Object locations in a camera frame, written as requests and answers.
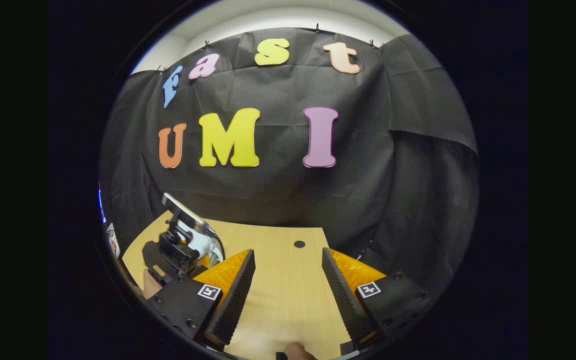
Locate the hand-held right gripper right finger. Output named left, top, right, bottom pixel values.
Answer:
left=321, top=247, right=434, bottom=346

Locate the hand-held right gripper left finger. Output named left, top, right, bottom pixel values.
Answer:
left=145, top=249, right=257, bottom=352

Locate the white printed sheet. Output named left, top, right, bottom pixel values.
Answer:
left=105, top=222, right=121, bottom=258

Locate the black backdrop cloth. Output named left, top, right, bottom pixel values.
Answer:
left=99, top=27, right=480, bottom=311

